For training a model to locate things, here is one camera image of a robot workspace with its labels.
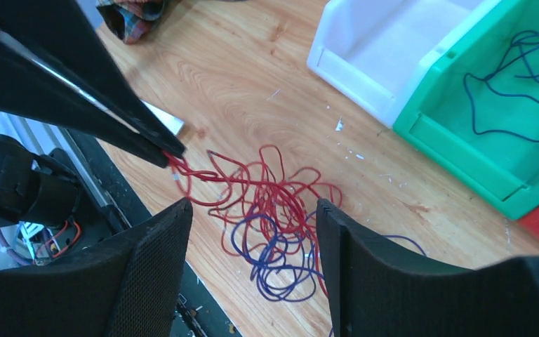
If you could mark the white plastic bin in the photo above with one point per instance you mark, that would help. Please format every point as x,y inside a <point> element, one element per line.
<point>377,52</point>

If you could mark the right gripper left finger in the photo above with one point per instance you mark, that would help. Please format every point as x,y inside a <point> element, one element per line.
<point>125,285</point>

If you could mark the plaid shirt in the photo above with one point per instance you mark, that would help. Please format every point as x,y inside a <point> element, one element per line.
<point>129,20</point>

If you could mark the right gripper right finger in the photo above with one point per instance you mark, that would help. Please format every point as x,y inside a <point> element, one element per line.
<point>378,288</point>

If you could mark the green plastic bin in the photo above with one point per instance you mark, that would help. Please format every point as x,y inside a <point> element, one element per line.
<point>476,111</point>

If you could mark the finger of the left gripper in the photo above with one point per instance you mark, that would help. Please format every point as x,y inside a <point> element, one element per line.
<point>56,37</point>
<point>28,91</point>

